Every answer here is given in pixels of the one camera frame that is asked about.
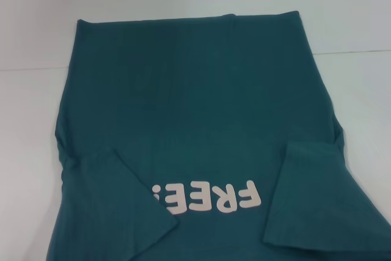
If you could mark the teal FREE print T-shirt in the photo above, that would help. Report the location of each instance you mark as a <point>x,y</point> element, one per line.
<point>195,105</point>

